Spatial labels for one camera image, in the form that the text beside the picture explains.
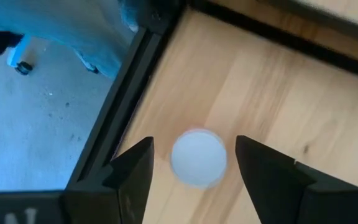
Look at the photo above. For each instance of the wooden shelf board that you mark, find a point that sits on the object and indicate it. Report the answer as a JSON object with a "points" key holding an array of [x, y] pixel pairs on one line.
{"points": [[259, 109]]}

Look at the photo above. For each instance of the black aluminium table frame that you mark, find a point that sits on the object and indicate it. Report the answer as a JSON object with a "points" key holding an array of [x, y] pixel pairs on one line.
{"points": [[129, 93]]}

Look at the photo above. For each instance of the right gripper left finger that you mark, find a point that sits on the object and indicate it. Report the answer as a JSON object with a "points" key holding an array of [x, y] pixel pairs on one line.
{"points": [[120, 186]]}

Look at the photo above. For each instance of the pink bottle with white cap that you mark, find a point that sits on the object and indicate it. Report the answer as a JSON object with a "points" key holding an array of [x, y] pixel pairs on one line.
{"points": [[199, 158]]}

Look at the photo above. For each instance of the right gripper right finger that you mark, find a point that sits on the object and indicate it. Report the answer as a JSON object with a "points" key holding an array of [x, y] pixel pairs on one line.
{"points": [[278, 186]]}

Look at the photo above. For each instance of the person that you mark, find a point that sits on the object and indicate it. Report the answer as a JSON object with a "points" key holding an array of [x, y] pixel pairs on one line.
{"points": [[73, 25]]}

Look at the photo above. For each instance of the white office chair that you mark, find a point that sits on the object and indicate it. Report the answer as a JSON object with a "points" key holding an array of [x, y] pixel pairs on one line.
{"points": [[23, 68]]}

